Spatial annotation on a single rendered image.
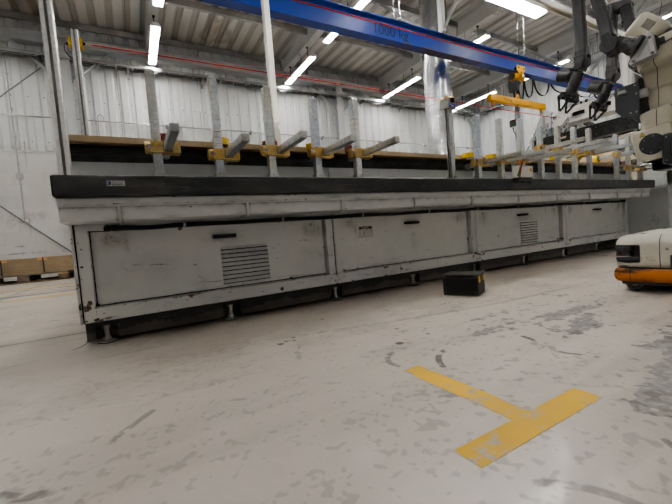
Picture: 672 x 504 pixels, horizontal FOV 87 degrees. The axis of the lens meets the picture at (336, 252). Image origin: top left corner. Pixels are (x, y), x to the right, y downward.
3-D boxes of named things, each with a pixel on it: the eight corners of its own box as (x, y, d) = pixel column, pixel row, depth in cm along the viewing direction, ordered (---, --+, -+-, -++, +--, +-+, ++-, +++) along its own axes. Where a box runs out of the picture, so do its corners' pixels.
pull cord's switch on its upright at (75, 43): (108, 205, 232) (89, 30, 226) (81, 206, 224) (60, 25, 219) (109, 207, 239) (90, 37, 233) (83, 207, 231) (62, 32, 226)
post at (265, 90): (278, 185, 174) (269, 85, 172) (271, 185, 172) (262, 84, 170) (276, 186, 177) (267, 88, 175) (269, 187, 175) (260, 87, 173)
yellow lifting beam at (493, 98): (546, 113, 729) (545, 97, 728) (491, 105, 646) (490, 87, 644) (541, 115, 737) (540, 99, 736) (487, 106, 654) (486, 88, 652)
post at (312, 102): (324, 190, 186) (316, 97, 184) (318, 190, 185) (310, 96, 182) (321, 191, 190) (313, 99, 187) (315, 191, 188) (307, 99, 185)
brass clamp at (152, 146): (181, 153, 151) (180, 141, 151) (145, 151, 145) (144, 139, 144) (179, 156, 157) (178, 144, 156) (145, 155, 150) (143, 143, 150)
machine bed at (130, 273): (629, 245, 403) (627, 167, 399) (81, 348, 153) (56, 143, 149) (565, 246, 463) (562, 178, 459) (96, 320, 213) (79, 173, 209)
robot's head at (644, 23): (681, 31, 182) (655, 19, 190) (670, 20, 170) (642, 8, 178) (655, 60, 191) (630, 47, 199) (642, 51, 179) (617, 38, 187)
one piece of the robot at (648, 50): (659, 55, 168) (654, 33, 169) (656, 53, 165) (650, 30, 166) (632, 67, 176) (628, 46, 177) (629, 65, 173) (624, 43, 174)
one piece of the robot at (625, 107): (665, 117, 193) (663, 76, 192) (649, 111, 177) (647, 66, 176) (628, 126, 206) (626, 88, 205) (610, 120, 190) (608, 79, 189)
